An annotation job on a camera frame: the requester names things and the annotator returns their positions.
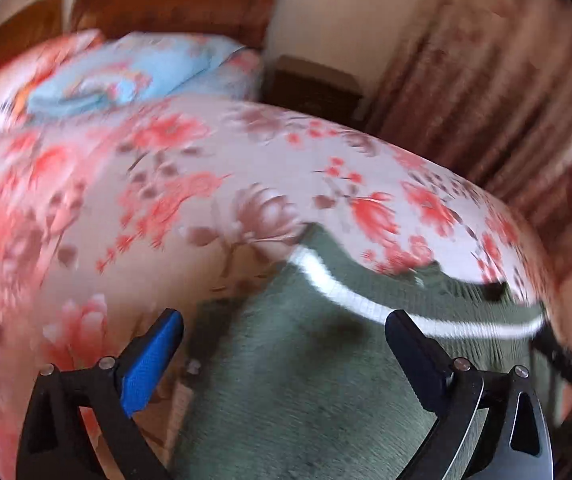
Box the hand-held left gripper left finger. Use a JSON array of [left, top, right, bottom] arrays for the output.
[[16, 308, 185, 480]]

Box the pink floral curtain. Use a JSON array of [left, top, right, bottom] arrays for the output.
[[366, 0, 572, 283]]

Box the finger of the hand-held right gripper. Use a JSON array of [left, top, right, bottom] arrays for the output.
[[531, 327, 572, 387]]

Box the large carved wooden headboard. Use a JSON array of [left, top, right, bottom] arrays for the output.
[[70, 0, 288, 52]]

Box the green knit sweater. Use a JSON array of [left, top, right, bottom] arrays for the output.
[[171, 224, 556, 480]]

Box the pink floral pillow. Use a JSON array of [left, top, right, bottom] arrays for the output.
[[0, 29, 105, 127]]

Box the small wooden headboard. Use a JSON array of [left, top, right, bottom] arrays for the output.
[[0, 0, 65, 67]]

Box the light blue floral pillow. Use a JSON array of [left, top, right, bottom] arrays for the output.
[[25, 31, 248, 117]]

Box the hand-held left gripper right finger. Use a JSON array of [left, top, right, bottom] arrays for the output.
[[385, 310, 555, 480]]

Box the pink floral bed cover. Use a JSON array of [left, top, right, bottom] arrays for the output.
[[0, 94, 563, 480]]

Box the dark wooden nightstand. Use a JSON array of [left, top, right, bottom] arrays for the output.
[[261, 55, 368, 129]]

